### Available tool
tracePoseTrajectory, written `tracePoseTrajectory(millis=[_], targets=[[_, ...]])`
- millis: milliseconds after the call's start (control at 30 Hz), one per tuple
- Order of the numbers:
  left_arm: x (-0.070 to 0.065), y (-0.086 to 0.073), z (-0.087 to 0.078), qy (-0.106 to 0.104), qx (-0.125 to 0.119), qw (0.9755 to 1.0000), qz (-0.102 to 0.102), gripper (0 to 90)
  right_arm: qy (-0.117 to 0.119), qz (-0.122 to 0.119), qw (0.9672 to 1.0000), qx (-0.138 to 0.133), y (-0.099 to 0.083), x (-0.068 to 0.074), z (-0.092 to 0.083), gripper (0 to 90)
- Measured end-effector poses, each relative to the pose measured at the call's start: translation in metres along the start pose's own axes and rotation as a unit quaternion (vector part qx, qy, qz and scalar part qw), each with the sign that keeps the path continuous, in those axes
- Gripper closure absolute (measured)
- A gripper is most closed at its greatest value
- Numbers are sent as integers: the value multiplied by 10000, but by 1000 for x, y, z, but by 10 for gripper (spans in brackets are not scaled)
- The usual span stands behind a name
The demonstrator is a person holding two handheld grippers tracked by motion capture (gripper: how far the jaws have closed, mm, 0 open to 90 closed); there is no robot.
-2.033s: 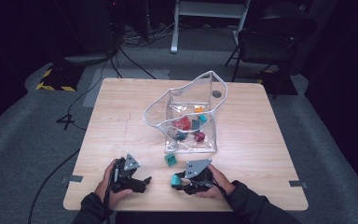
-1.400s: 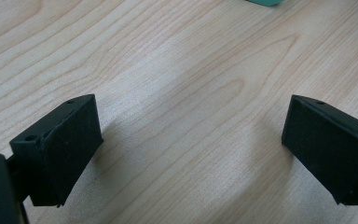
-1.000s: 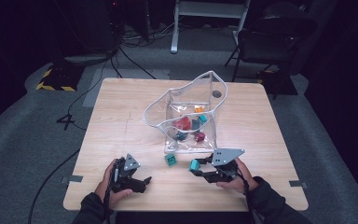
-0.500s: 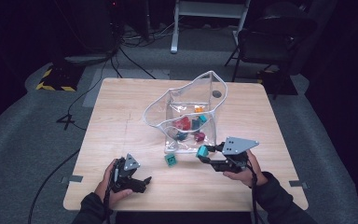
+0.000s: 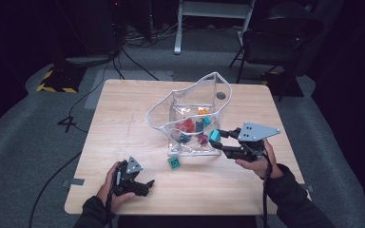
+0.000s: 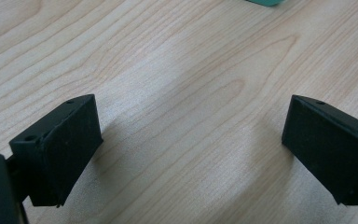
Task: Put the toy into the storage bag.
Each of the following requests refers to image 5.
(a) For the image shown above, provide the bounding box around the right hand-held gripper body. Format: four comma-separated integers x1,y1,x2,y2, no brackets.
224,122,281,162

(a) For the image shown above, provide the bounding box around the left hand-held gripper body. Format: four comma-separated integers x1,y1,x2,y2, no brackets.
111,156,147,197

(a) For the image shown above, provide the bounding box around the clear plastic bag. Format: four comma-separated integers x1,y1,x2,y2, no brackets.
144,71,234,158

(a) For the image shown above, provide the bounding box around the green studded building block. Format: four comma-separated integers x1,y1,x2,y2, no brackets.
167,156,183,170

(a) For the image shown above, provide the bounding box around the person's left hand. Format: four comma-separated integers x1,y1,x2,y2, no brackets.
95,161,137,213

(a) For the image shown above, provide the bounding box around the person's right hand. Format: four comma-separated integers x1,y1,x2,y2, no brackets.
235,139,284,181

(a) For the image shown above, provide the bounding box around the black yellow striped base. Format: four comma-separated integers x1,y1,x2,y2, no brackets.
36,65,87,94
260,69,305,98

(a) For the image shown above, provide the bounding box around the black chair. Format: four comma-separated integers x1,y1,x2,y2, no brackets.
228,12,326,84

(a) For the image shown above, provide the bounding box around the dark equipment case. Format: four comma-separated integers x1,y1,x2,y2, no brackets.
55,0,123,66

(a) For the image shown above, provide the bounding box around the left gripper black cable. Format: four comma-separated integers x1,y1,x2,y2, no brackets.
104,170,122,228

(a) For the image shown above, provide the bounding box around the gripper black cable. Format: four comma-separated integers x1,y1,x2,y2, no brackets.
104,170,122,228
261,151,274,228

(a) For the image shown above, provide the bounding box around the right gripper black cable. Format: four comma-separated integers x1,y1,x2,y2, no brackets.
261,151,274,228

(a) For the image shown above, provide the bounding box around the thin black floor cable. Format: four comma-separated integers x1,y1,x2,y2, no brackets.
56,60,110,134

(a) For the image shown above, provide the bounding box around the thick black floor cable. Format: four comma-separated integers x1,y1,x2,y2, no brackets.
28,151,84,228

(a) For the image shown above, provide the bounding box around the white desk frame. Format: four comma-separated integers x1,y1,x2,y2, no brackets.
173,0,257,55

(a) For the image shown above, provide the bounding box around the tangle of floor cables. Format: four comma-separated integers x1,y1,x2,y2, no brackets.
123,18,182,49

